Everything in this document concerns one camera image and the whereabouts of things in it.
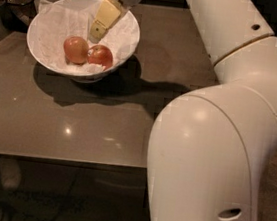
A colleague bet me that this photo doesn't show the dark bag with handle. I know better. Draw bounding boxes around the dark bag with handle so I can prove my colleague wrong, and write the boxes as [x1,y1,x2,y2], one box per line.
[0,0,37,33]

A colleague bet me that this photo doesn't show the white bowl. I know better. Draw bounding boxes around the white bowl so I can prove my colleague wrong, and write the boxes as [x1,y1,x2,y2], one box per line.
[21,0,145,90]

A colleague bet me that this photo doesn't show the yellowish red apple left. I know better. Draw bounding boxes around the yellowish red apple left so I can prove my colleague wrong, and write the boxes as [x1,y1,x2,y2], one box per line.
[63,36,89,65]

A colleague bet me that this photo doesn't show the white paper liner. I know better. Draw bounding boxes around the white paper liner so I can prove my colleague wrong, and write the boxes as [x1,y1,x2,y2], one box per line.
[29,0,145,82]

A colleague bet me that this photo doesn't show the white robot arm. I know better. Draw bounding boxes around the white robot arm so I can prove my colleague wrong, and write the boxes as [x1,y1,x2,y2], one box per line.
[147,0,277,221]

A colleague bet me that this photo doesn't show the white shoe under table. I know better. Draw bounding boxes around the white shoe under table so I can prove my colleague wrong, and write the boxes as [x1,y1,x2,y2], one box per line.
[0,156,22,191]

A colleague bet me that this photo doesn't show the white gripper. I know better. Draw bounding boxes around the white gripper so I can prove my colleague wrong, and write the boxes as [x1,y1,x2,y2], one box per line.
[89,0,142,43]

